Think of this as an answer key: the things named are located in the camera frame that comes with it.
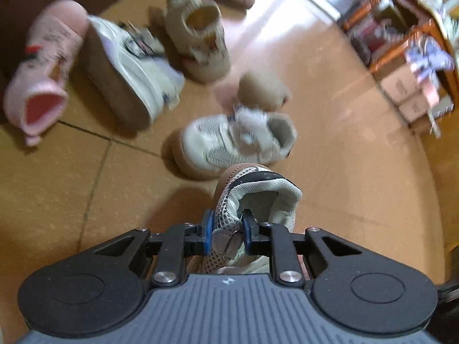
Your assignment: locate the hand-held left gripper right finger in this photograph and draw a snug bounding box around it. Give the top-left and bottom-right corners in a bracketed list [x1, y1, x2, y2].
[242, 211, 363, 287]

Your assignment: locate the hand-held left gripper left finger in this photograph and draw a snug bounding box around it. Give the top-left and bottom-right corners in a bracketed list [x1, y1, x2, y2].
[92, 211, 216, 287]

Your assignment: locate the white black-striped strap shoe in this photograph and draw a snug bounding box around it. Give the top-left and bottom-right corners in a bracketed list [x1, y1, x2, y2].
[199, 164, 304, 276]

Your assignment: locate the white navy-striped mesh shoe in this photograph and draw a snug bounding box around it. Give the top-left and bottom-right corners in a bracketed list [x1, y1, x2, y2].
[171, 105, 298, 181]

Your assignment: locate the beige sock shoe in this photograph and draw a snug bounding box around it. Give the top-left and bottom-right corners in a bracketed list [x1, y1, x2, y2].
[238, 72, 293, 112]
[163, 0, 232, 85]

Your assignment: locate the white lilac lace-up shoe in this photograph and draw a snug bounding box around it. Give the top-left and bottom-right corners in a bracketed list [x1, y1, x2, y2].
[79, 15, 186, 132]

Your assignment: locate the cardboard box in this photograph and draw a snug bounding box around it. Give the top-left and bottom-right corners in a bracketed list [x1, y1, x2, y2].
[379, 67, 421, 105]
[397, 95, 439, 127]

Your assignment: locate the orange wooden table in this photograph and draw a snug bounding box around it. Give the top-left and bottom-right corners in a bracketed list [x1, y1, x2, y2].
[337, 0, 459, 140]

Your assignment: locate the purple white plastic bag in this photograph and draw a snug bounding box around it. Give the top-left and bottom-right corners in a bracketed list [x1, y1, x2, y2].
[404, 30, 457, 81]

